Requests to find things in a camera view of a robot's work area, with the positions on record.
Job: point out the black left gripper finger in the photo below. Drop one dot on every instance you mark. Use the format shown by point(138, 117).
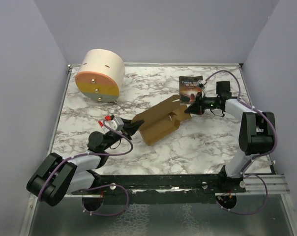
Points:
point(130, 130)
point(129, 124)

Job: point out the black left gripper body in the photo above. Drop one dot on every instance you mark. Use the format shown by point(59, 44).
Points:
point(112, 138)

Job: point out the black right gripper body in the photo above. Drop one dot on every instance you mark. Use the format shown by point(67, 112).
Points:
point(206, 103)

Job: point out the brown cardboard box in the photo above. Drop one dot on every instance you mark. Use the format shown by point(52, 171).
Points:
point(162, 119)

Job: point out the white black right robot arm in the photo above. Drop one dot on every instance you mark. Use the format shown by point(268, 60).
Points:
point(257, 134)

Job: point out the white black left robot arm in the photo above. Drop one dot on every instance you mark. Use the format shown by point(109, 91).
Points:
point(59, 175)

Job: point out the dark book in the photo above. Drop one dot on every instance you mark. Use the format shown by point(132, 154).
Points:
point(188, 88)

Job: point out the cream cylindrical container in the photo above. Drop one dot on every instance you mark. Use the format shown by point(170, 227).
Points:
point(101, 75)

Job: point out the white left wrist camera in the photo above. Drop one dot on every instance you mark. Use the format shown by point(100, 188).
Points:
point(114, 123)

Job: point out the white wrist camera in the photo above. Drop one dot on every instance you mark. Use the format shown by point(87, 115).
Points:
point(201, 86)
point(114, 123)

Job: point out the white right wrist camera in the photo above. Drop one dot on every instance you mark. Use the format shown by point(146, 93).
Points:
point(201, 86)

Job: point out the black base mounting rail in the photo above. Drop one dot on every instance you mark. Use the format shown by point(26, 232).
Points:
point(161, 189)

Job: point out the aluminium frame rail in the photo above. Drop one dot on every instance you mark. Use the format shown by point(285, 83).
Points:
point(276, 184)

